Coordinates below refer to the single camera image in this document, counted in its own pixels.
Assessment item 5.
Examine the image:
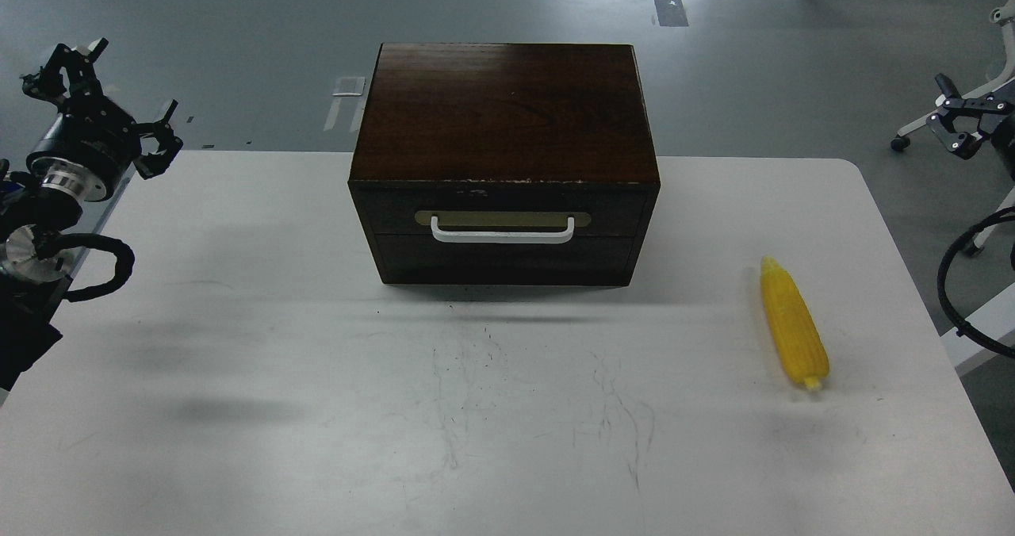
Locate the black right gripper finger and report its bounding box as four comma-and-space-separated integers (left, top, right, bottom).
925, 73, 1014, 160

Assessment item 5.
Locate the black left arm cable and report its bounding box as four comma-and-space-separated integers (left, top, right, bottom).
48, 233, 136, 304

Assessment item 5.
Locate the white office chair base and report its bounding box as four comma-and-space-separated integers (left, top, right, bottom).
891, 0, 1014, 158

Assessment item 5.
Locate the dark wooden drawer cabinet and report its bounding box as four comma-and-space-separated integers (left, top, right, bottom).
348, 42, 662, 287

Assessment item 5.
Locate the wooden drawer with white handle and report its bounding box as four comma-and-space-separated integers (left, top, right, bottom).
362, 197, 645, 246

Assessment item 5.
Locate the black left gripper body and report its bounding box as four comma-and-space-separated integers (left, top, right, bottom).
28, 95, 141, 202

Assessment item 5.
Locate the yellow corn cob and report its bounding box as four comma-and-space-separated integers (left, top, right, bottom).
759, 255, 830, 392

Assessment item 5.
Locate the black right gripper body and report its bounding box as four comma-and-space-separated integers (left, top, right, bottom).
986, 113, 1014, 181

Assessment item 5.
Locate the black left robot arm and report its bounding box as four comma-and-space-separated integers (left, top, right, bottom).
1, 38, 182, 396

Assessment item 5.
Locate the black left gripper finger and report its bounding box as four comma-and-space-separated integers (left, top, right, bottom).
21, 40, 109, 110
132, 99, 182, 181

